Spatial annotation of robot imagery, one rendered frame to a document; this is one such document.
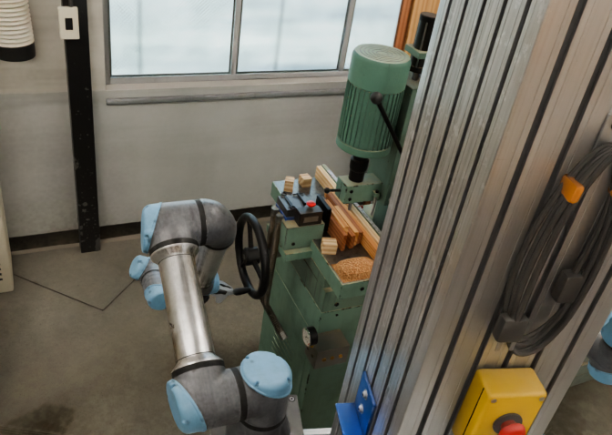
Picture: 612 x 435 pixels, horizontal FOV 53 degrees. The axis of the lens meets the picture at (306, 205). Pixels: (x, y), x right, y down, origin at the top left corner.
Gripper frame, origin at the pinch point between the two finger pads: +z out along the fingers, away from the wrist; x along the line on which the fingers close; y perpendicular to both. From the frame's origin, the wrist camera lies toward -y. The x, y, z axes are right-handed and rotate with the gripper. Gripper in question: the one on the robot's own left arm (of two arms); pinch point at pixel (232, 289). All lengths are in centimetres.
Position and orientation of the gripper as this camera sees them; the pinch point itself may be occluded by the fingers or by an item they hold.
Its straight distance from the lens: 208.4
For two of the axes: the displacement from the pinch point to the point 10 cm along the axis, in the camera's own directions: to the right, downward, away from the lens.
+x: 3.9, 4.9, -7.8
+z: 7.5, 3.3, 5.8
